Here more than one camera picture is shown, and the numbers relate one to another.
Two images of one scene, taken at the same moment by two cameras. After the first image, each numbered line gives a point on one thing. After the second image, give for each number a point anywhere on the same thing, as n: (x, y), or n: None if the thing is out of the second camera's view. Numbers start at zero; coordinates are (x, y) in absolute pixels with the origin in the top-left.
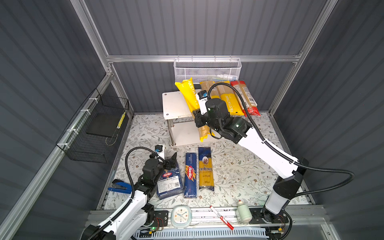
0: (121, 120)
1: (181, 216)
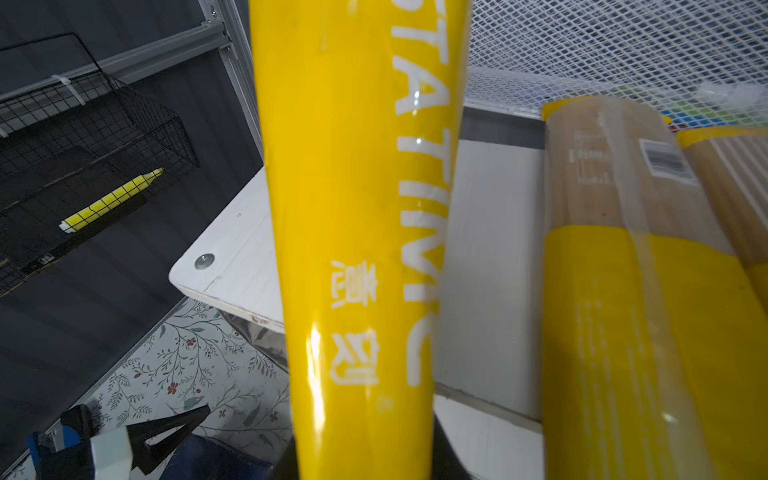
0: (73, 221)
1: None
